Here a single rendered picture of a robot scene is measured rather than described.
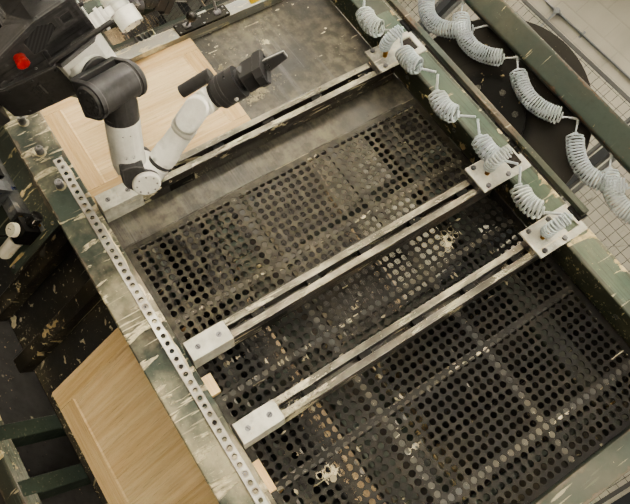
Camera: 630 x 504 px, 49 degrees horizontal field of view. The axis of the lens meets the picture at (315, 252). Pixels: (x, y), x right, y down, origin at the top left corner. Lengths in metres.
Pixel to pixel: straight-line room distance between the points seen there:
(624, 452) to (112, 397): 1.53
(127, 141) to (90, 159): 0.46
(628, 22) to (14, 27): 6.07
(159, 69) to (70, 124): 0.35
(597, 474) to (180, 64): 1.79
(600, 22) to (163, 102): 5.43
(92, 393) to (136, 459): 0.27
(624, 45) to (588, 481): 5.48
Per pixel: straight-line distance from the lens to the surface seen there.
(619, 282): 2.19
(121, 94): 1.75
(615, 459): 2.07
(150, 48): 2.50
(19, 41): 1.77
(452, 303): 2.02
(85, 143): 2.33
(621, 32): 7.15
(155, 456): 2.28
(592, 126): 2.62
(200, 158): 2.18
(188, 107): 1.83
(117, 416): 2.36
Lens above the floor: 1.94
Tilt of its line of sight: 19 degrees down
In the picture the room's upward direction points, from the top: 47 degrees clockwise
